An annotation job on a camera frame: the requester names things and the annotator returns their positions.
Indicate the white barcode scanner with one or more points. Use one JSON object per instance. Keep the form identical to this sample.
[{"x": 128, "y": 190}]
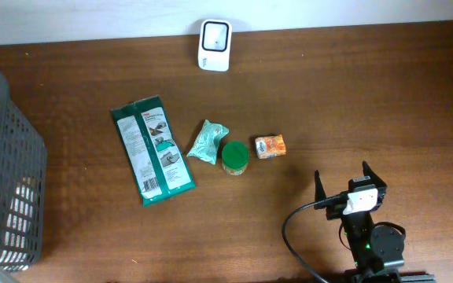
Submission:
[{"x": 214, "y": 45}]

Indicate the green wipes packet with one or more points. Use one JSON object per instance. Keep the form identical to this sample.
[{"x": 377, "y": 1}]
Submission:
[{"x": 157, "y": 164}]

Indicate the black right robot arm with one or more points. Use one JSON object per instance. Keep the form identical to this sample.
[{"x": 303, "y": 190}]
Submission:
[{"x": 376, "y": 247}]

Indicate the teal tissue pack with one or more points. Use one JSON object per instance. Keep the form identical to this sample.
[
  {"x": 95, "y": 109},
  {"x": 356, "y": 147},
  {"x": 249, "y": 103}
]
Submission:
[{"x": 206, "y": 144}]

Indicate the orange tissue pack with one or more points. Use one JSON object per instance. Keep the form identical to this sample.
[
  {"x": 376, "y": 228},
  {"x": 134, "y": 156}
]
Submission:
[{"x": 270, "y": 146}]

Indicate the packaged items inside basket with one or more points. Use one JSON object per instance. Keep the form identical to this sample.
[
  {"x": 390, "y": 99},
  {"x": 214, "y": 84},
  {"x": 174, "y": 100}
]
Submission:
[{"x": 18, "y": 222}]

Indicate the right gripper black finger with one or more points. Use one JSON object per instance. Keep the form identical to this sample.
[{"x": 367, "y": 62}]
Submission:
[
  {"x": 320, "y": 194},
  {"x": 367, "y": 171}
]

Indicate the green lid seasoning jar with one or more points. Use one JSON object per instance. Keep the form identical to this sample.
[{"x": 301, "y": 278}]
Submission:
[{"x": 235, "y": 158}]

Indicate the grey plastic mesh basket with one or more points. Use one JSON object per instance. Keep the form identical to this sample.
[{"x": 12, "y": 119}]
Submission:
[{"x": 22, "y": 154}]

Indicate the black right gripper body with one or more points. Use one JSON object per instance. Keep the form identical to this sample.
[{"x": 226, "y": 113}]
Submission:
[{"x": 334, "y": 211}]

